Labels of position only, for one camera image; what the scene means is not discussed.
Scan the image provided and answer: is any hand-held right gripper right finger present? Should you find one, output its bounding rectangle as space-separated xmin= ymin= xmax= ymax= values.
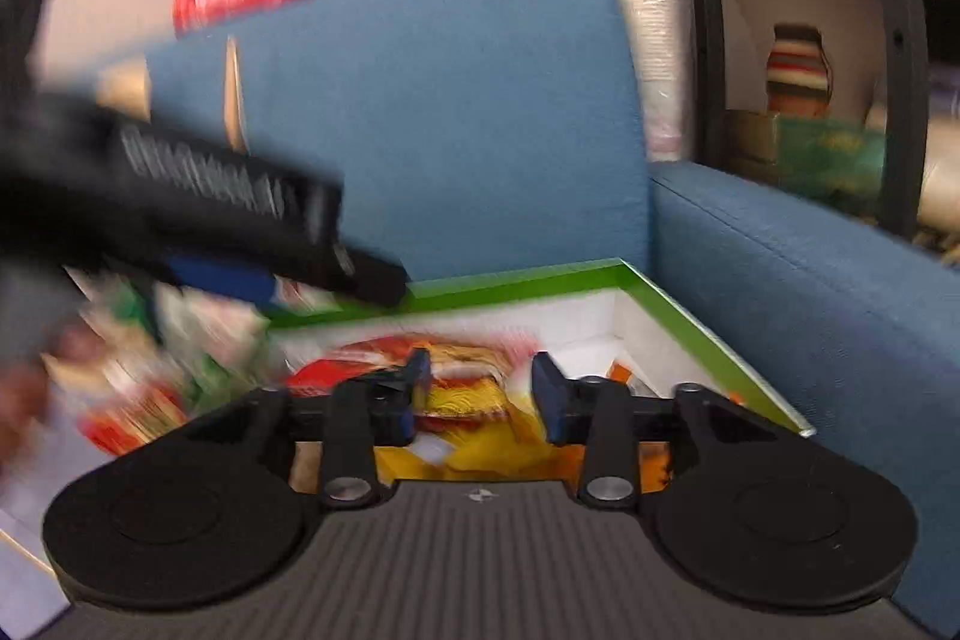
xmin=530 ymin=351 xmax=797 ymax=510

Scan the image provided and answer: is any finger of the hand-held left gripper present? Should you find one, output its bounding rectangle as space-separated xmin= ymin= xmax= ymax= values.
xmin=328 ymin=245 xmax=411 ymax=310
xmin=160 ymin=255 xmax=280 ymax=309

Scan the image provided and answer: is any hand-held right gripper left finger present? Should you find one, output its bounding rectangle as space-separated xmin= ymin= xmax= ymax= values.
xmin=184 ymin=347 xmax=434 ymax=510

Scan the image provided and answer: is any yellow snack bag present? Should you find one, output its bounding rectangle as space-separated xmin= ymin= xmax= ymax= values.
xmin=285 ymin=332 xmax=676 ymax=485

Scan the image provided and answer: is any orange snack packet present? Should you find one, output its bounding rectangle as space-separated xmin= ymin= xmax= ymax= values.
xmin=606 ymin=359 xmax=655 ymax=398

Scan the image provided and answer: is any green cardboard box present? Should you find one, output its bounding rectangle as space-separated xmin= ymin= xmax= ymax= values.
xmin=262 ymin=257 xmax=820 ymax=485

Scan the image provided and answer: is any green white snack packet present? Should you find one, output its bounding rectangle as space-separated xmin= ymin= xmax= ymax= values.
xmin=146 ymin=284 xmax=277 ymax=405

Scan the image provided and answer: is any clear candy bag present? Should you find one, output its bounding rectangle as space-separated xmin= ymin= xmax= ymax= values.
xmin=75 ymin=340 xmax=192 ymax=459

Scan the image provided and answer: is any blue sofa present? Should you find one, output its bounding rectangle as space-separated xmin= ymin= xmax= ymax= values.
xmin=97 ymin=0 xmax=960 ymax=639

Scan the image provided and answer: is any brown carton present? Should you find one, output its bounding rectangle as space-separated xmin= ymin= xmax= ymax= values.
xmin=722 ymin=110 xmax=781 ymax=178

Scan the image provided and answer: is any green carton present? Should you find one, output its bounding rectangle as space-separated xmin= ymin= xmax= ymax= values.
xmin=772 ymin=115 xmax=891 ymax=215

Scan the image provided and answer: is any wrapped stack of paper cups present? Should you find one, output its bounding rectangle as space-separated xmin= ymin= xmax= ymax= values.
xmin=591 ymin=0 xmax=696 ymax=163

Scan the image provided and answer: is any striped vase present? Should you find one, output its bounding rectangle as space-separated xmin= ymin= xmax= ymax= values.
xmin=765 ymin=23 xmax=836 ymax=121

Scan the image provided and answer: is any black metal shelf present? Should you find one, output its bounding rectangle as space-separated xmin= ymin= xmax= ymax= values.
xmin=677 ymin=0 xmax=960 ymax=270

